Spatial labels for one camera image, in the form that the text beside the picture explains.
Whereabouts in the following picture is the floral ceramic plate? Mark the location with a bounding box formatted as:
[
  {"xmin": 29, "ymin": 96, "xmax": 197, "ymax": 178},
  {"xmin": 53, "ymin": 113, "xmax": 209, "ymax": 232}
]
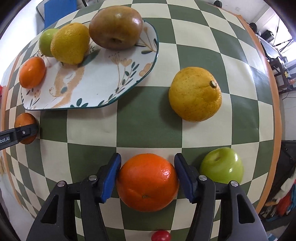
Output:
[{"xmin": 20, "ymin": 21, "xmax": 159, "ymax": 110}]

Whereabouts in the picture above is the green apple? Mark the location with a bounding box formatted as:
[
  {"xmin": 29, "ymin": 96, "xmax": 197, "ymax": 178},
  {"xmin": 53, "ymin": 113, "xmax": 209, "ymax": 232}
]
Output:
[
  {"xmin": 199, "ymin": 147, "xmax": 244, "ymax": 184},
  {"xmin": 39, "ymin": 28, "xmax": 59, "ymax": 57}
]

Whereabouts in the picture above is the red-brown apple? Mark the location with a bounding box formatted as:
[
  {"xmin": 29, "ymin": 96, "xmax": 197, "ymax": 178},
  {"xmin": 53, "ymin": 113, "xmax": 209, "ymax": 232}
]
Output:
[{"xmin": 89, "ymin": 6, "xmax": 143, "ymax": 50}]

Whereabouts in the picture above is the yellow lemon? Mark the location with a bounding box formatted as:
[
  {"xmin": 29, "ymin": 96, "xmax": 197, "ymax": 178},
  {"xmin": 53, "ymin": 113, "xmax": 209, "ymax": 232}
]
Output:
[{"xmin": 50, "ymin": 23, "xmax": 90, "ymax": 65}]

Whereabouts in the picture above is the dark orange tangerine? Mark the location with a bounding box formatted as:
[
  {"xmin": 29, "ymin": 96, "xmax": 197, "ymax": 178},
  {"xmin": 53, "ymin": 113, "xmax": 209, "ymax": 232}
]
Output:
[{"xmin": 14, "ymin": 113, "xmax": 39, "ymax": 145}]

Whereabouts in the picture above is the large yellow orange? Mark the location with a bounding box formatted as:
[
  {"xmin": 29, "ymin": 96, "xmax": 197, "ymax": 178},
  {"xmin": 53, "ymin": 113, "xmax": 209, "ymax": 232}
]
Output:
[{"xmin": 169, "ymin": 67, "xmax": 222, "ymax": 122}]

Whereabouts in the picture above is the green checkered tablecloth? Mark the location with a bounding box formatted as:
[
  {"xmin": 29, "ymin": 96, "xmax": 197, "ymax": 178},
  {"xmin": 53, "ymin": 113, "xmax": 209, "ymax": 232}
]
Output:
[{"xmin": 1, "ymin": 1, "xmax": 280, "ymax": 240}]

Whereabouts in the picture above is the small orange mandarin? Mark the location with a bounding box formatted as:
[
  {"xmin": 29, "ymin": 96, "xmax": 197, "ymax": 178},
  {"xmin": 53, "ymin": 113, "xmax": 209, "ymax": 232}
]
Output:
[{"xmin": 19, "ymin": 57, "xmax": 46, "ymax": 89}]

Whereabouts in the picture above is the bright orange mandarin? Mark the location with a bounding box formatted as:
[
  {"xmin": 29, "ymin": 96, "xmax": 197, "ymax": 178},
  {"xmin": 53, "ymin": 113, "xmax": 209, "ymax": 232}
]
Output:
[{"xmin": 116, "ymin": 153, "xmax": 179, "ymax": 212}]

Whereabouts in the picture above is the red cherry tomato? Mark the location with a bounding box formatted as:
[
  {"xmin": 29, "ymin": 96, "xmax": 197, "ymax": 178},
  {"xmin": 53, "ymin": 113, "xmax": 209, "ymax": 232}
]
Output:
[{"xmin": 151, "ymin": 230, "xmax": 171, "ymax": 241}]

